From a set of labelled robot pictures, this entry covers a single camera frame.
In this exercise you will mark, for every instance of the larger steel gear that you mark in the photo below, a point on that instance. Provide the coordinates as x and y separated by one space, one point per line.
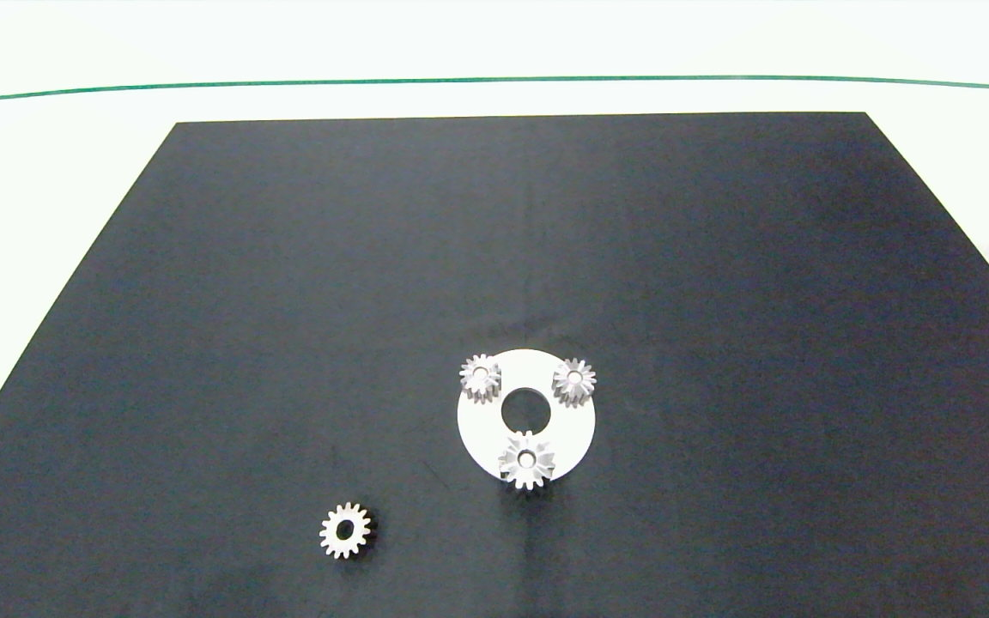
541 464

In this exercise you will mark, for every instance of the small steel gear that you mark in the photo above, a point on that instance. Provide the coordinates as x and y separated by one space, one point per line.
330 533
470 378
585 383

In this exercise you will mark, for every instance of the round white plate with pins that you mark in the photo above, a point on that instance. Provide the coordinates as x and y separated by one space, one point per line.
482 425

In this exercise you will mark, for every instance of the dark rectangular mat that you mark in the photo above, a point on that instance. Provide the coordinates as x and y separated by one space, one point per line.
288 300

